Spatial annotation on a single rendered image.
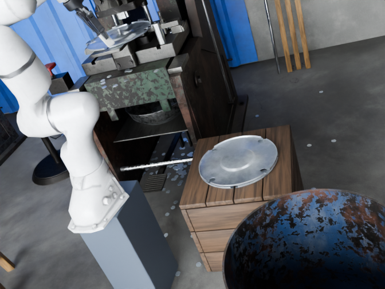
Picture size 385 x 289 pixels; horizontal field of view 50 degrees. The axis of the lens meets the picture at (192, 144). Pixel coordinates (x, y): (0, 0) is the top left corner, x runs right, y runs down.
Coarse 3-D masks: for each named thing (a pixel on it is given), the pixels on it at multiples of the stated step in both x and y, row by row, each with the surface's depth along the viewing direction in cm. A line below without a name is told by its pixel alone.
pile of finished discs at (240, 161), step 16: (224, 144) 159; (240, 144) 155; (256, 144) 152; (272, 144) 149; (208, 160) 153; (224, 160) 149; (240, 160) 146; (256, 160) 144; (272, 160) 141; (208, 176) 145; (224, 176) 142; (240, 176) 139; (256, 176) 137
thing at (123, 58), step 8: (112, 48) 162; (120, 48) 160; (128, 48) 172; (136, 48) 178; (96, 56) 163; (112, 56) 175; (120, 56) 175; (128, 56) 174; (120, 64) 177; (128, 64) 176; (136, 64) 176
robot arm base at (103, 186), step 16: (96, 176) 126; (112, 176) 130; (80, 192) 126; (96, 192) 126; (112, 192) 130; (80, 208) 124; (96, 208) 124; (112, 208) 129; (80, 224) 126; (96, 224) 125
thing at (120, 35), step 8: (136, 24) 182; (144, 24) 178; (112, 32) 183; (120, 32) 176; (128, 32) 172; (136, 32) 171; (144, 32) 167; (96, 40) 180; (120, 40) 168; (128, 40) 163; (88, 48) 173; (96, 48) 169; (104, 48) 165
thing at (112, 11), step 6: (132, 0) 173; (138, 0) 174; (144, 0) 181; (120, 6) 173; (126, 6) 172; (132, 6) 172; (138, 6) 173; (96, 12) 176; (102, 12) 176; (108, 12) 175; (114, 12) 175; (120, 12) 174
